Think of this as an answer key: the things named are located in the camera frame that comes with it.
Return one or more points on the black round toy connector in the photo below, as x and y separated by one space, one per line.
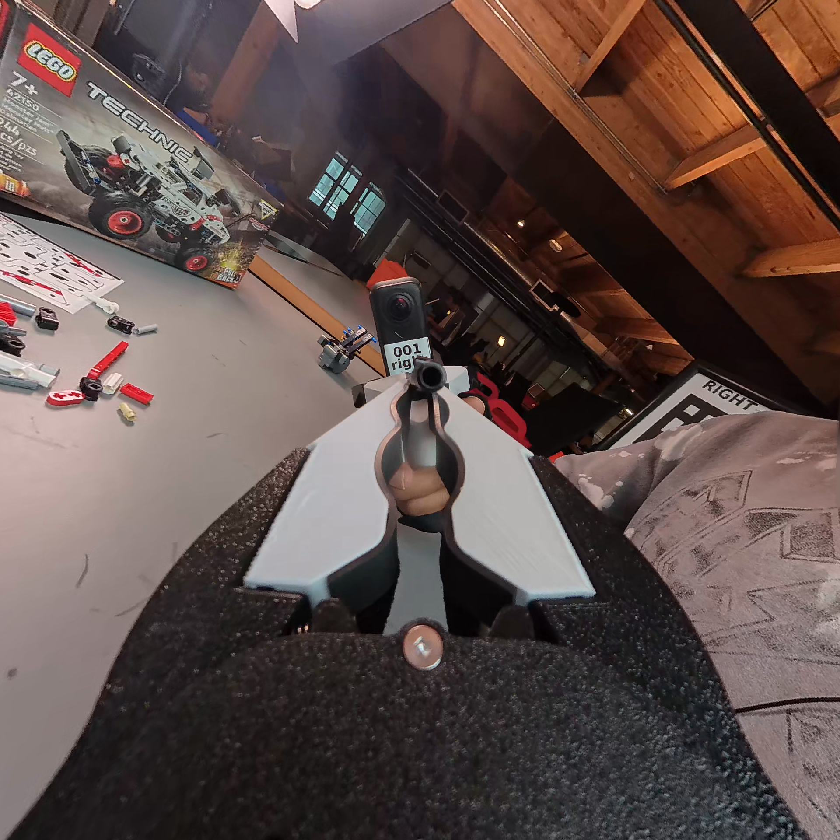
90 387

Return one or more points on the person's right hand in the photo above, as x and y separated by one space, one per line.
420 489

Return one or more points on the red oval toy piece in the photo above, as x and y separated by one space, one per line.
64 397

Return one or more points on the small white toy piece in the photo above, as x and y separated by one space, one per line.
112 383

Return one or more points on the red plastic container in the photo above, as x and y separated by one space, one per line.
508 410

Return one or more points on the red flat toy piece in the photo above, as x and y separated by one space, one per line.
136 392

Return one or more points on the paned window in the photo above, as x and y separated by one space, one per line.
369 207
334 187

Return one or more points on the black ribbed toy rod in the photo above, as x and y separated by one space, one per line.
438 379

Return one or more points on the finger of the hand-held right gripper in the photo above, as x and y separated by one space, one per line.
377 390
457 380

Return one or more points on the black toy pin connector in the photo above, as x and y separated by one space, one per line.
121 323

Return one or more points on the red toy beam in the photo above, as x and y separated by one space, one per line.
108 361

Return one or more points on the white long toy beam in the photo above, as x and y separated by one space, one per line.
29 373

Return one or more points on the tan toy pin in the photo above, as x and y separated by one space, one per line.
127 413

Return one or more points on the grey desk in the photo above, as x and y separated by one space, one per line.
197 472

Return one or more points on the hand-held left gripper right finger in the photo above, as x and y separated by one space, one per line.
518 525

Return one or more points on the printed sticker sheet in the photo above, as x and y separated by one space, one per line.
59 275

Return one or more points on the toy truck kit box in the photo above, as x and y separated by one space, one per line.
164 164

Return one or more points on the white toy pin connector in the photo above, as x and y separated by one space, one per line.
107 305

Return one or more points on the grey toy assembly blue pins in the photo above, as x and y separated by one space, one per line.
338 354

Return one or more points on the black and white marker board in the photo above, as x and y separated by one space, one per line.
676 413

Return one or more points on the grey table with wooden edge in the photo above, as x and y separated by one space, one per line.
295 272

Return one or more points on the orange box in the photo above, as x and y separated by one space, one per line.
390 269

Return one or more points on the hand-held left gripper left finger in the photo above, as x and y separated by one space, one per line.
321 518

